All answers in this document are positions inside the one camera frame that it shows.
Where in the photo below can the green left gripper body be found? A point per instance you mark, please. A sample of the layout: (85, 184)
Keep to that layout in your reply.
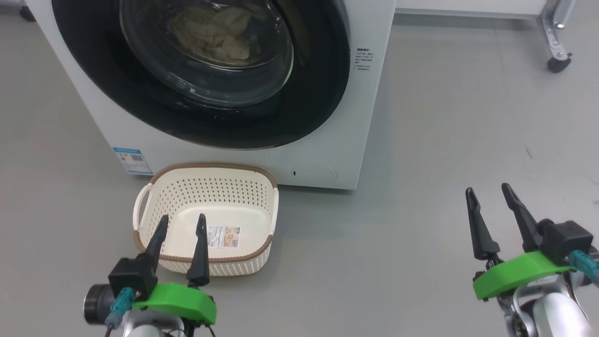
(182, 302)

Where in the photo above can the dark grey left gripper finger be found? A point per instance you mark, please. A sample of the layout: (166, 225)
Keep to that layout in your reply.
(159, 238)
(201, 262)

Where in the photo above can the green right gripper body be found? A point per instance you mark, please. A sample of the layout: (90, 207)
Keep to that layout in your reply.
(519, 276)

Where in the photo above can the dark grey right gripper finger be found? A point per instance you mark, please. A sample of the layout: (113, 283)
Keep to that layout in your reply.
(482, 238)
(526, 224)

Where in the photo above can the washing machine glass door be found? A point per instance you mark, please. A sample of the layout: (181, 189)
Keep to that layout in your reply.
(117, 93)

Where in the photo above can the white front-load washing machine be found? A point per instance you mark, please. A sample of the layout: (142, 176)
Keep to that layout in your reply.
(365, 117)

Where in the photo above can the paper basket label sticker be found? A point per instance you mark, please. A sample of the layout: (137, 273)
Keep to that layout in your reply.
(223, 237)

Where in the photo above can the cream perforated laundry basket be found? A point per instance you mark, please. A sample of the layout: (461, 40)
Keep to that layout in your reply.
(210, 196)

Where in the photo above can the blue energy label sticker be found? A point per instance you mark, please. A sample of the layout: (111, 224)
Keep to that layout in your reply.
(132, 161)

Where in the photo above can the white drain filter flap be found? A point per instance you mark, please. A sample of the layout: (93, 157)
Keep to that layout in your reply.
(313, 173)

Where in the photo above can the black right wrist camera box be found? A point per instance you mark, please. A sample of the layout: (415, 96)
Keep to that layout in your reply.
(566, 241)

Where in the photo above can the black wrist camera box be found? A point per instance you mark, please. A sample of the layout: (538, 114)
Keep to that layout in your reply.
(131, 278)
(566, 241)

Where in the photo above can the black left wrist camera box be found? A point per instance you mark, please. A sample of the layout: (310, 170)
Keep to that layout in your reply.
(131, 278)

